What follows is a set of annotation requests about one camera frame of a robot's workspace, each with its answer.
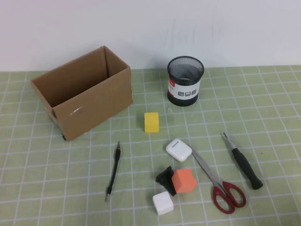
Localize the black plastic bracket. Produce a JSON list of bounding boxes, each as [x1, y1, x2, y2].
[[155, 166, 177, 197]]

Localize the white earbuds case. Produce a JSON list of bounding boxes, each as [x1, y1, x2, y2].
[[166, 138, 192, 162]]

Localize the black mesh pen holder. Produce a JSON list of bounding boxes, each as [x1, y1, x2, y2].
[[167, 56, 205, 107]]

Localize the white cube block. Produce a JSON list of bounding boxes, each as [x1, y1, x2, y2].
[[152, 191, 174, 216]]

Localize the black-handled precision screwdriver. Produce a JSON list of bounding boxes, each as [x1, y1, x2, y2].
[[222, 132, 264, 190]]

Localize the yellow foam block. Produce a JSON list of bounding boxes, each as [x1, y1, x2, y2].
[[143, 112, 160, 134]]

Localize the black flexible bit extension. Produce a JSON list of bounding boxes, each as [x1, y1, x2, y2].
[[104, 140, 121, 202]]

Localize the green white-checked tablecloth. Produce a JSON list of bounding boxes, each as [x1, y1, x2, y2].
[[0, 65, 301, 226]]

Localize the open brown cardboard box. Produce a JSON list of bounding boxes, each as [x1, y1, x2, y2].
[[30, 45, 133, 142]]

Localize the orange foam block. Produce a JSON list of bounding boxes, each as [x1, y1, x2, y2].
[[171, 168, 198, 194]]

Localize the red-handled steel scissors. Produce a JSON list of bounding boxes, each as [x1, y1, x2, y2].
[[189, 145, 247, 215]]

